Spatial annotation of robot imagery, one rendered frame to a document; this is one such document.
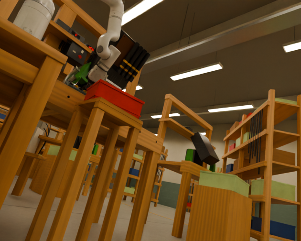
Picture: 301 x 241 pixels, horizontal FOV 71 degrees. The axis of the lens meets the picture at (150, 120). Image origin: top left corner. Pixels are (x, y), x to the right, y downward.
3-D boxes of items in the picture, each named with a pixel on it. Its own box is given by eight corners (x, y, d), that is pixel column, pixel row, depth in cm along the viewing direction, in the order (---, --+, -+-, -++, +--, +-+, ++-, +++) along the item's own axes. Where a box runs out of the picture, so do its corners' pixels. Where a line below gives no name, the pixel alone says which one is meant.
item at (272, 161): (258, 256, 249) (267, 83, 326) (211, 228, 465) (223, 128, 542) (307, 269, 243) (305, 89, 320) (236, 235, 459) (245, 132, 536)
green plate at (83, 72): (84, 87, 165) (98, 69, 176) (76, 80, 161) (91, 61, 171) (76, 89, 173) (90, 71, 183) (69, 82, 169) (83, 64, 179)
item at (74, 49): (82, 65, 195) (88, 52, 200) (66, 54, 184) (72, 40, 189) (76, 68, 204) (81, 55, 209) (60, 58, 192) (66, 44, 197)
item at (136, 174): (157, 207, 772) (169, 147, 845) (103, 197, 614) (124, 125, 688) (146, 204, 810) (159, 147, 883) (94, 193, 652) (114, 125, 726)
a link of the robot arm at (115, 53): (103, 64, 133) (112, 70, 142) (116, 47, 132) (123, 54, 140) (96, 58, 137) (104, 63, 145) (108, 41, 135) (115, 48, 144)
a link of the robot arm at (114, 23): (112, 7, 130) (104, 54, 126) (124, 23, 145) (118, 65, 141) (100, 9, 133) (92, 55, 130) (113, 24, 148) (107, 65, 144)
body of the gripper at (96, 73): (98, 64, 134) (88, 78, 135) (110, 72, 141) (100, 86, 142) (94, 60, 139) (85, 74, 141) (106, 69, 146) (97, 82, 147)
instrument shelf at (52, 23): (124, 78, 231) (125, 75, 233) (45, 20, 171) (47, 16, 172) (110, 82, 248) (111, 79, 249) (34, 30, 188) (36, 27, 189)
